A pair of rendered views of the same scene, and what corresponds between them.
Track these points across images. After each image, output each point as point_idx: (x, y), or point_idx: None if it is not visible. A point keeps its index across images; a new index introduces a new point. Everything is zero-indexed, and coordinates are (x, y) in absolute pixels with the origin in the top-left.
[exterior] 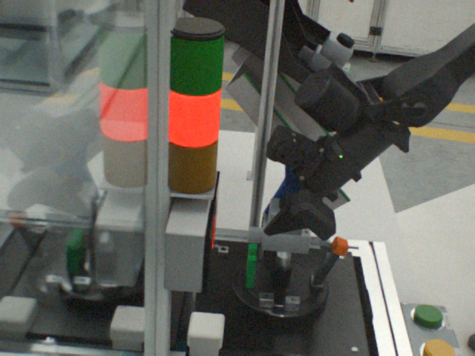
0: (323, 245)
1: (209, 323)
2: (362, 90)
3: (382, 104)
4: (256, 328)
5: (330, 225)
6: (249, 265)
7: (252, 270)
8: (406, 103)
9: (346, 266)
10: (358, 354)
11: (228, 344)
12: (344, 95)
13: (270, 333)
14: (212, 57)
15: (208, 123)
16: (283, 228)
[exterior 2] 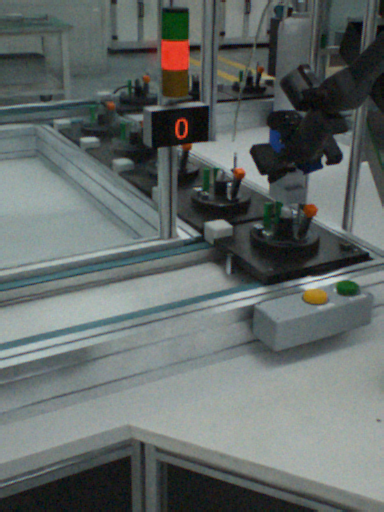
0: (300, 205)
1: (219, 224)
2: (314, 84)
3: (307, 89)
4: (244, 242)
5: (262, 163)
6: (264, 207)
7: (265, 211)
8: (317, 90)
9: (348, 253)
10: (269, 271)
11: (220, 239)
12: (299, 83)
13: (246, 246)
14: (170, 21)
15: (169, 56)
16: (271, 177)
